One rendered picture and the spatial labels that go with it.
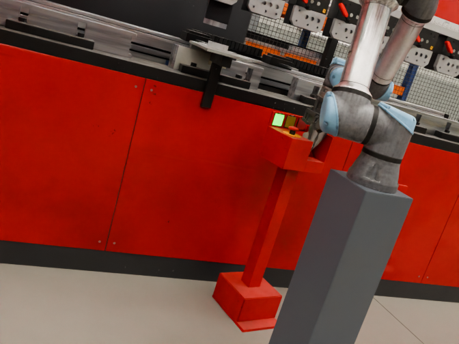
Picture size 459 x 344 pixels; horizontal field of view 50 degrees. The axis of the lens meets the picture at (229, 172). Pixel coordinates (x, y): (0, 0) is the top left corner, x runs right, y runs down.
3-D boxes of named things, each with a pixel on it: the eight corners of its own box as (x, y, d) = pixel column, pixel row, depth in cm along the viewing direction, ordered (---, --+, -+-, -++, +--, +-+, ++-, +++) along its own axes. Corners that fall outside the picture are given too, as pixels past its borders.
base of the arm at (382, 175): (406, 196, 144) (419, 164, 141) (367, 190, 137) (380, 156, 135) (374, 177, 157) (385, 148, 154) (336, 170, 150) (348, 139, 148)
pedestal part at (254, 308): (242, 332, 194) (251, 306, 191) (212, 296, 214) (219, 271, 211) (281, 327, 206) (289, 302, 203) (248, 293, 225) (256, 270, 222)
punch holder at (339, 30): (330, 37, 214) (343, -2, 210) (320, 35, 222) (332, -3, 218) (358, 46, 220) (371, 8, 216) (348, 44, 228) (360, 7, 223)
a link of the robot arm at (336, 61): (334, 56, 179) (332, 54, 187) (322, 86, 183) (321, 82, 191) (355, 64, 179) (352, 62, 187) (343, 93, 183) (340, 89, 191)
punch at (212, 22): (203, 22, 199) (210, -2, 197) (202, 22, 201) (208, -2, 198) (226, 29, 203) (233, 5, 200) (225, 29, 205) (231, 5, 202)
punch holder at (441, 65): (434, 70, 237) (448, 35, 233) (423, 67, 245) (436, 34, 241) (457, 78, 243) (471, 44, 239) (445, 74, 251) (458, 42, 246)
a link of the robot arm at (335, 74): (367, 74, 169) (362, 71, 179) (335, 65, 169) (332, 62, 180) (358, 97, 172) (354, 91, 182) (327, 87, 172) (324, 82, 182)
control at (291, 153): (282, 169, 183) (297, 123, 178) (258, 154, 196) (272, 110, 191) (321, 173, 195) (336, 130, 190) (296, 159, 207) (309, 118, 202)
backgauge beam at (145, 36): (11, 20, 198) (16, -8, 195) (14, 17, 210) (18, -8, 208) (442, 132, 286) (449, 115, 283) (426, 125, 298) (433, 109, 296)
